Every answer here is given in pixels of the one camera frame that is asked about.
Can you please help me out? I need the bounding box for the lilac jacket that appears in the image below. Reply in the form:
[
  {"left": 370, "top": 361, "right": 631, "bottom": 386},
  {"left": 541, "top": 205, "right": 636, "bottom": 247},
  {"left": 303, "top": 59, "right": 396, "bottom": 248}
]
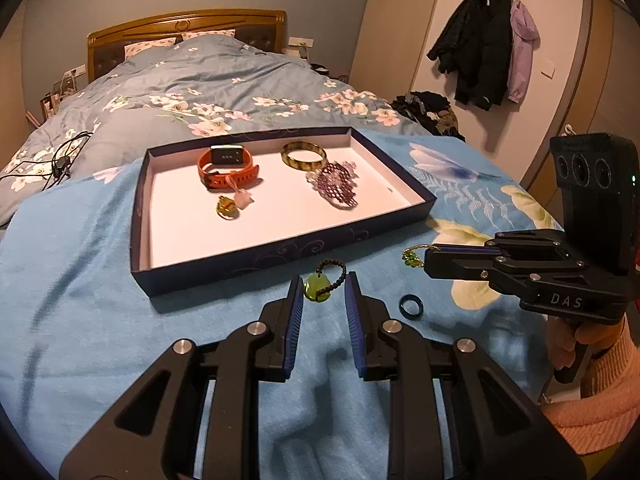
[{"left": 505, "top": 0, "right": 540, "bottom": 105}]

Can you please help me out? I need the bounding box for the person's right hand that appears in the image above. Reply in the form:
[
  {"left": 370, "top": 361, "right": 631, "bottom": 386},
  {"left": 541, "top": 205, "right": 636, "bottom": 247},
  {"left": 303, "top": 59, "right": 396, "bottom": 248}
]
[{"left": 545, "top": 318, "right": 594, "bottom": 369}]

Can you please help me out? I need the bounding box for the floral pillow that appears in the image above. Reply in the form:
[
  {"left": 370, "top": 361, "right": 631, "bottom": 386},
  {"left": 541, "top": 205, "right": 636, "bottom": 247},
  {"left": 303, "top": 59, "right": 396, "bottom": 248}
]
[
  {"left": 124, "top": 37, "right": 177, "bottom": 60},
  {"left": 181, "top": 30, "right": 236, "bottom": 42}
]

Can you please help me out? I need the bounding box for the person's right forearm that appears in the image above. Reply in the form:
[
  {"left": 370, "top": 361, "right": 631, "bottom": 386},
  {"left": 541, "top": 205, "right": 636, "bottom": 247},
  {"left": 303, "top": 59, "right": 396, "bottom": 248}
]
[{"left": 542, "top": 317, "right": 640, "bottom": 461}]

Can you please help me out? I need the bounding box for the cluttered bedside table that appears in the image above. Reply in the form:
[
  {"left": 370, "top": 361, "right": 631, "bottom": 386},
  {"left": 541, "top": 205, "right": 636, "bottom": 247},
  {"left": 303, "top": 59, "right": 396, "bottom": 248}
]
[{"left": 27, "top": 72, "right": 82, "bottom": 126}]

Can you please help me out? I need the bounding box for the dark blue shallow box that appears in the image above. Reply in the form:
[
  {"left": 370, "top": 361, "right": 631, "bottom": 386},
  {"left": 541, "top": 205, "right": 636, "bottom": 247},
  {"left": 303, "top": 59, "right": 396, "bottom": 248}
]
[{"left": 130, "top": 126, "right": 439, "bottom": 300}]

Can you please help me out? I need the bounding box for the dark pile of clothes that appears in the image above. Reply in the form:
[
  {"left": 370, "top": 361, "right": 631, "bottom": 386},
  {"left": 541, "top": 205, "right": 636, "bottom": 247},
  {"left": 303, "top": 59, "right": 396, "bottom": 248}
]
[{"left": 390, "top": 91, "right": 467, "bottom": 142}]

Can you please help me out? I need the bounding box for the wooden door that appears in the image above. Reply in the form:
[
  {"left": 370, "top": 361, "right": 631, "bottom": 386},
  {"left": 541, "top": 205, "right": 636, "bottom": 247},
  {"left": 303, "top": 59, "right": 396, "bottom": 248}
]
[{"left": 520, "top": 0, "right": 640, "bottom": 198}]

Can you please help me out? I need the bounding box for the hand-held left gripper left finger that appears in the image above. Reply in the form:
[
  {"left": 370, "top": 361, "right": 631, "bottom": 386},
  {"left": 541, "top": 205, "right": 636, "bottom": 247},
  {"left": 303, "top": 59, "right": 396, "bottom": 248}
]
[{"left": 59, "top": 276, "right": 306, "bottom": 480}]

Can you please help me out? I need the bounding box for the long black coat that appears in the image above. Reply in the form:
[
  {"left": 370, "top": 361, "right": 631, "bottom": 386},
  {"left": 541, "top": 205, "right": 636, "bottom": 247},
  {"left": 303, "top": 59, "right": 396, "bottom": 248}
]
[{"left": 455, "top": 0, "right": 514, "bottom": 112}]

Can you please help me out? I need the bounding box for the purple beaded bracelet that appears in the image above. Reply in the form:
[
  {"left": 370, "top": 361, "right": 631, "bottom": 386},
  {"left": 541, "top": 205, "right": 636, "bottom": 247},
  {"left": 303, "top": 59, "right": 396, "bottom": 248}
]
[{"left": 306, "top": 160, "right": 362, "bottom": 210}]

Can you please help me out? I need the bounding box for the light blue flower blanket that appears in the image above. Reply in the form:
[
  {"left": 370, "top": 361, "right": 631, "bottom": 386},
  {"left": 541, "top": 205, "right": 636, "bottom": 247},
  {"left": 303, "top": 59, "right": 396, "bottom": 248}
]
[{"left": 0, "top": 127, "right": 572, "bottom": 480}]

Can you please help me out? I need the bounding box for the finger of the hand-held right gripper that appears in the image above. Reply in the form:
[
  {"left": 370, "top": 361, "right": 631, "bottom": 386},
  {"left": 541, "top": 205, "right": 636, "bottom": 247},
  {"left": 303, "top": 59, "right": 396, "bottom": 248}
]
[
  {"left": 432, "top": 230, "right": 569, "bottom": 257},
  {"left": 424, "top": 250, "right": 592, "bottom": 294}
]

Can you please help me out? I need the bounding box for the wooden headboard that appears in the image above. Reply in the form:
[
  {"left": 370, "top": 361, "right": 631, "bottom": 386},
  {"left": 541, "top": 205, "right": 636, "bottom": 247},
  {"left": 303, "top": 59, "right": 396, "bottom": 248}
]
[{"left": 87, "top": 9, "right": 289, "bottom": 84}]

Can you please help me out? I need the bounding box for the grey-blue floral quilt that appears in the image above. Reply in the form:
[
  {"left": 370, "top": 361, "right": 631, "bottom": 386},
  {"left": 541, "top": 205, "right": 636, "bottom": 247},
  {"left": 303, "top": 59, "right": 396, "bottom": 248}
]
[{"left": 0, "top": 35, "right": 432, "bottom": 227}]

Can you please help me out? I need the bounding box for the dark blue ring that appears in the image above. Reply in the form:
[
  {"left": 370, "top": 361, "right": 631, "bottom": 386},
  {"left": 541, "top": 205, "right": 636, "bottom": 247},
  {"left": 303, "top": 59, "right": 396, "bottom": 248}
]
[{"left": 398, "top": 294, "right": 425, "bottom": 319}]

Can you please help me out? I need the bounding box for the short black coat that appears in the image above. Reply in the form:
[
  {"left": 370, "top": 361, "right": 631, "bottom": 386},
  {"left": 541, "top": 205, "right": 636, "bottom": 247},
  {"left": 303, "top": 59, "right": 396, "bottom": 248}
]
[{"left": 426, "top": 0, "right": 490, "bottom": 107}]

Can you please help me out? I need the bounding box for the green bead charm gold chain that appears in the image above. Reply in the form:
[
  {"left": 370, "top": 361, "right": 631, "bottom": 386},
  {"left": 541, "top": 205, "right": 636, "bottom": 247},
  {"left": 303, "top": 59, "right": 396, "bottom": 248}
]
[{"left": 401, "top": 243, "right": 442, "bottom": 269}]

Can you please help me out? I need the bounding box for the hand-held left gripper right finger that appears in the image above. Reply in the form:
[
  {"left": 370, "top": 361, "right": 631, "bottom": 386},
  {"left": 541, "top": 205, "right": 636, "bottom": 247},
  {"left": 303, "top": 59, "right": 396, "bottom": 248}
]
[{"left": 345, "top": 271, "right": 586, "bottom": 480}]

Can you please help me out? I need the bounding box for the orange band smartwatch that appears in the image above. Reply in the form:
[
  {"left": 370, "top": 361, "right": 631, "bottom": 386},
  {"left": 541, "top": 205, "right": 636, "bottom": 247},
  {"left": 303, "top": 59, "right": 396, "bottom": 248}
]
[{"left": 197, "top": 145, "right": 261, "bottom": 189}]

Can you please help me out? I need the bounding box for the black cable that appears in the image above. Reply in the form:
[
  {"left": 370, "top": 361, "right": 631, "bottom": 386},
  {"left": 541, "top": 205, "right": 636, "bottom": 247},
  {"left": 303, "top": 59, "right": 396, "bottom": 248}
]
[{"left": 0, "top": 130, "right": 96, "bottom": 192}]

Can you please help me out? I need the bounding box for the green pendant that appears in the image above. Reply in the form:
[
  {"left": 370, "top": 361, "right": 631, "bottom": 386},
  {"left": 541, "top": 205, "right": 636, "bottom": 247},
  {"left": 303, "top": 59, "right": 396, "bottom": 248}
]
[{"left": 303, "top": 258, "right": 349, "bottom": 306}]

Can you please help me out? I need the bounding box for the tortoiseshell bangle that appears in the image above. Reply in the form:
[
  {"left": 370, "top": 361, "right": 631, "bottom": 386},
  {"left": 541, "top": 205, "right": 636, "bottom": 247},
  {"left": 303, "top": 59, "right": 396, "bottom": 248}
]
[{"left": 280, "top": 141, "right": 329, "bottom": 174}]

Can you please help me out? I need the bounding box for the pink flower charm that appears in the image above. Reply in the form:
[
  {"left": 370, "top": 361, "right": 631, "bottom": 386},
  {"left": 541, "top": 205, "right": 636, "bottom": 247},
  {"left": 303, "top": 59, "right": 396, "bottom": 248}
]
[{"left": 227, "top": 175, "right": 255, "bottom": 210}]

